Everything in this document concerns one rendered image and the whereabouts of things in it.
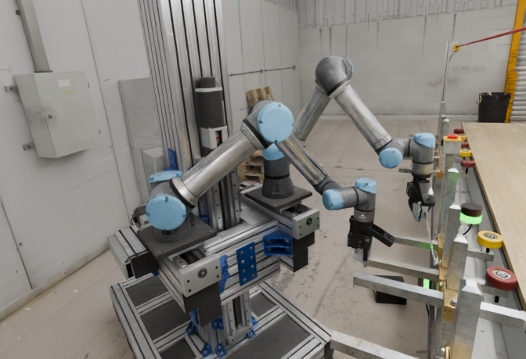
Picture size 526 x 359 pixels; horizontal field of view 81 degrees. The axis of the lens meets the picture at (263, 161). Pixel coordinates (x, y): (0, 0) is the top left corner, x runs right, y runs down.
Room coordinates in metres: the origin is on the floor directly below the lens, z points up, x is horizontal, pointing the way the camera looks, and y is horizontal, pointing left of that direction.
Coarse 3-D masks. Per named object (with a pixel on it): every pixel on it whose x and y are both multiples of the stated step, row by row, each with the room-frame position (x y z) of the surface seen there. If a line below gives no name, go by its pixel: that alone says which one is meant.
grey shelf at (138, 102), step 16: (128, 80) 3.06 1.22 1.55; (144, 80) 2.98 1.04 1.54; (128, 96) 3.07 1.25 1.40; (144, 96) 2.99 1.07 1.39; (128, 112) 3.09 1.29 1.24; (144, 112) 3.01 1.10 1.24; (128, 128) 3.11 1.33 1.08; (144, 128) 3.02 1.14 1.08; (144, 144) 3.04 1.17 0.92; (160, 144) 2.95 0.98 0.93; (144, 176) 3.07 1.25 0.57; (144, 192) 3.09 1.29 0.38
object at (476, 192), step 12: (468, 168) 2.26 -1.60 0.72; (468, 180) 2.18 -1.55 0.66; (480, 192) 1.66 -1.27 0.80; (480, 204) 1.61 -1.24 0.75; (480, 228) 1.51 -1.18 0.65; (492, 228) 1.25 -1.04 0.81; (492, 264) 1.15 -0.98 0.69; (504, 264) 1.00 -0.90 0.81; (516, 288) 0.85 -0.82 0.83; (504, 300) 0.92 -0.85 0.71; (516, 300) 0.81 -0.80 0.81; (504, 336) 0.85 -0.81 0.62; (516, 336) 0.75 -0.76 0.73; (516, 348) 0.73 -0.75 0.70
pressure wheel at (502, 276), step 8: (488, 272) 0.84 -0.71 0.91; (496, 272) 0.84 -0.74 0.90; (504, 272) 0.84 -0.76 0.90; (512, 272) 0.83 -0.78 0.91; (488, 280) 0.83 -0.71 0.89; (496, 280) 0.81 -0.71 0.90; (504, 280) 0.80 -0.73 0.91; (512, 280) 0.80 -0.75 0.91; (496, 288) 0.81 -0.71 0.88; (504, 288) 0.79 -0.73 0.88; (512, 288) 0.79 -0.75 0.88; (496, 296) 0.83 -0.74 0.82
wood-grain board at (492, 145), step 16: (464, 128) 2.84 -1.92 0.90; (480, 128) 2.80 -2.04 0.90; (496, 128) 2.75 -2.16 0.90; (512, 128) 2.72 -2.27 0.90; (480, 144) 2.30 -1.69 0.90; (496, 144) 2.27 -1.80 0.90; (512, 144) 2.24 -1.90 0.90; (480, 160) 1.93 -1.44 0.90; (496, 160) 1.91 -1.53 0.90; (512, 160) 1.89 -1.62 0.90; (480, 176) 1.67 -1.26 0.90; (496, 176) 1.65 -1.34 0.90; (512, 176) 1.63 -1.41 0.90; (496, 192) 1.44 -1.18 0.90; (512, 192) 1.42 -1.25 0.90; (496, 208) 1.27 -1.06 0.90; (512, 208) 1.26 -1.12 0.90; (496, 224) 1.15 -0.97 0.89; (512, 224) 1.13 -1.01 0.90; (512, 240) 1.02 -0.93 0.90; (512, 256) 0.92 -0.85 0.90
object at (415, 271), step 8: (368, 264) 1.02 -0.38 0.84; (376, 264) 1.00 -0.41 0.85; (384, 264) 0.99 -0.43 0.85; (392, 264) 0.98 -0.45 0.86; (400, 264) 0.97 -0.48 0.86; (408, 264) 0.97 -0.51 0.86; (400, 272) 0.96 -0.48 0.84; (408, 272) 0.95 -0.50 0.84; (416, 272) 0.94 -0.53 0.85; (424, 272) 0.92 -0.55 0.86; (432, 272) 0.92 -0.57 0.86; (432, 280) 0.91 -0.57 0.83; (472, 280) 0.86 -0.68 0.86; (480, 280) 0.86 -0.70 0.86; (488, 288) 0.83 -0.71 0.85; (504, 296) 0.81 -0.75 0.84
